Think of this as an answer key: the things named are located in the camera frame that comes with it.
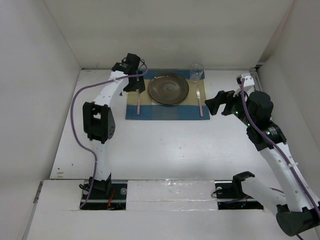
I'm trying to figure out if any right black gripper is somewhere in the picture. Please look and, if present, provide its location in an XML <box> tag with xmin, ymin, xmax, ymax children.
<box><xmin>204</xmin><ymin>86</ymin><xmax>255</xmax><ymax>127</ymax></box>

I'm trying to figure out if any pink handled fork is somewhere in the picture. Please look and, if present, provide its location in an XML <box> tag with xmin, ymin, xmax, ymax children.
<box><xmin>136</xmin><ymin>90</ymin><xmax>141</xmax><ymax>115</ymax></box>

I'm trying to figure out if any pink handled knife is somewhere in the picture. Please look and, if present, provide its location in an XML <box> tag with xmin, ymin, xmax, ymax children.
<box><xmin>196</xmin><ymin>86</ymin><xmax>204</xmax><ymax>117</ymax></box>

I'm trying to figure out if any blue beige cloth placemat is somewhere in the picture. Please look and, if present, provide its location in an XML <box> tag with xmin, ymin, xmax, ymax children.
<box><xmin>125</xmin><ymin>69</ymin><xmax>210</xmax><ymax>121</ymax></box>

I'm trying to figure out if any dark olive round plate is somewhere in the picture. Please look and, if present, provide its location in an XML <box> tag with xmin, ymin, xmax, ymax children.
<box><xmin>148</xmin><ymin>72</ymin><xmax>190</xmax><ymax>105</ymax></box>

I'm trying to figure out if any clear plastic cup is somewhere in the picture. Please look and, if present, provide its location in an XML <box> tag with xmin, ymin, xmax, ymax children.
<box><xmin>189</xmin><ymin>62</ymin><xmax>204</xmax><ymax>82</ymax></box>

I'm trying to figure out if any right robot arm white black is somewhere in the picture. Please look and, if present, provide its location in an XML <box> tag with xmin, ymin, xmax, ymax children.
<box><xmin>204</xmin><ymin>90</ymin><xmax>320</xmax><ymax>237</ymax></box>

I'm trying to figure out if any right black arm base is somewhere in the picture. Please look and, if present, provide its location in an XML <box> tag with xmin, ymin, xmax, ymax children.
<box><xmin>211</xmin><ymin>171</ymin><xmax>264</xmax><ymax>210</ymax></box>

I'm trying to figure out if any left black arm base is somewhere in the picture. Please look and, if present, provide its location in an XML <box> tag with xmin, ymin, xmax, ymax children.
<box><xmin>79</xmin><ymin>180</ymin><xmax>128</xmax><ymax>211</ymax></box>

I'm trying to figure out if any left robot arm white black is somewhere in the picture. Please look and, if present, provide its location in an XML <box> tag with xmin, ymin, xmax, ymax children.
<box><xmin>82</xmin><ymin>53</ymin><xmax>145</xmax><ymax>199</ymax></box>

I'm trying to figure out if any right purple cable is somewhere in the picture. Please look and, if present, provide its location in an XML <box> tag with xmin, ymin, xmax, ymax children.
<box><xmin>224</xmin><ymin>77</ymin><xmax>320</xmax><ymax>240</ymax></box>

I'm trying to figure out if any purple cable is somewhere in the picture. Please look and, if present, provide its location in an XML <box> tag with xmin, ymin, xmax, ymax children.
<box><xmin>224</xmin><ymin>77</ymin><xmax>320</xmax><ymax>240</ymax></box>
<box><xmin>70</xmin><ymin>58</ymin><xmax>149</xmax><ymax>209</ymax></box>

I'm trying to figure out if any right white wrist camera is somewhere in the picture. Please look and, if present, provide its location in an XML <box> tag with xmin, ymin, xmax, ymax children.
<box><xmin>235</xmin><ymin>72</ymin><xmax>255</xmax><ymax>95</ymax></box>

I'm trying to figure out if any aluminium rail right side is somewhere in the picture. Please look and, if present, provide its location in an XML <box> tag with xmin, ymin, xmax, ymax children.
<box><xmin>249</xmin><ymin>64</ymin><xmax>264</xmax><ymax>92</ymax></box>

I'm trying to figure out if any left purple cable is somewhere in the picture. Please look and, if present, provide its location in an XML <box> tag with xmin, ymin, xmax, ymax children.
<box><xmin>70</xmin><ymin>58</ymin><xmax>149</xmax><ymax>209</ymax></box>

